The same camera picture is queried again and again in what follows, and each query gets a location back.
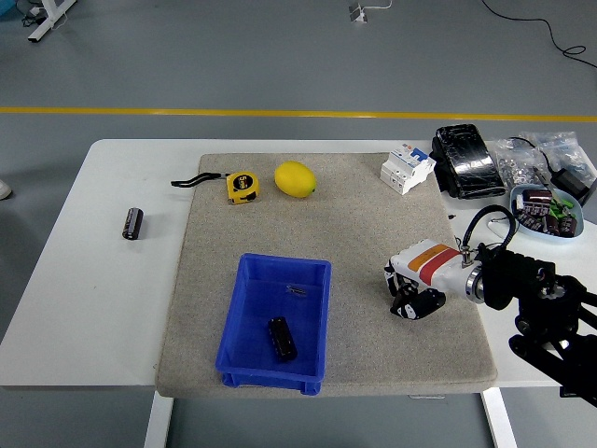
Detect white circuit breaker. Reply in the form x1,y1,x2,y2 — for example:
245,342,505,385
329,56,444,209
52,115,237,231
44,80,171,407
379,144,437,197

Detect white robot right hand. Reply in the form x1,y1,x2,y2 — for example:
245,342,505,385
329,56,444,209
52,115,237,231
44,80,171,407
384,239,471,322

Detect white table leg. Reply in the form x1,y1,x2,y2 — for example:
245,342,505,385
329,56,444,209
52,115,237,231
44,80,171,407
480,387,519,448
143,390,174,448

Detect clear plastic bag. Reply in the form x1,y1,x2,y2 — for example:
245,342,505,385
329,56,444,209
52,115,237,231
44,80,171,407
519,131,584,175

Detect dark cylindrical battery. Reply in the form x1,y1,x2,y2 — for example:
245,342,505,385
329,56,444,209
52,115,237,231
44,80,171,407
121,207,145,242
267,315,299,363
395,278,418,304

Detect yellow lemon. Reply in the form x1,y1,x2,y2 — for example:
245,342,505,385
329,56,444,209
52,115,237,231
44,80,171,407
273,160,318,199

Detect black floor cable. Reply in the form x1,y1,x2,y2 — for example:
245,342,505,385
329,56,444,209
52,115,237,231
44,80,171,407
479,0,597,70

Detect black wrapped device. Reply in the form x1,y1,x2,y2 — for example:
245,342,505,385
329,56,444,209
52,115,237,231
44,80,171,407
429,123,508,201

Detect blue plastic box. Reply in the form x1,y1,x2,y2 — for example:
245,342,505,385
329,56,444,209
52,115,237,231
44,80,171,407
214,252,333,397

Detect grey-brown mat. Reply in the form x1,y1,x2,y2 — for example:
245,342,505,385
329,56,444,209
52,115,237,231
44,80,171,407
155,152,499,399

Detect white stand foot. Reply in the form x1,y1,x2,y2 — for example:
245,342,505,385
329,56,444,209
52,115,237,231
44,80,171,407
26,0,78,46

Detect black power adapter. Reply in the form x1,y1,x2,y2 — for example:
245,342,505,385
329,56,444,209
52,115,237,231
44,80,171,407
549,167,597,206

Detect green plastic parts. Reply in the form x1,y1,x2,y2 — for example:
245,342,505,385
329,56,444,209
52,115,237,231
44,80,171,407
548,197,579,218

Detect yellow tape measure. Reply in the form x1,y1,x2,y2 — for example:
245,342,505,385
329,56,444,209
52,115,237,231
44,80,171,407
170,170,261,206

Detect light blue bowl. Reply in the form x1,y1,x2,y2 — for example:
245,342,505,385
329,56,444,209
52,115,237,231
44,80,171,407
508,185,587,245

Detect clear bag of nuts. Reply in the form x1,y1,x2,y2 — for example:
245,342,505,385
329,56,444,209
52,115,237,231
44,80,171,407
492,138,551,188

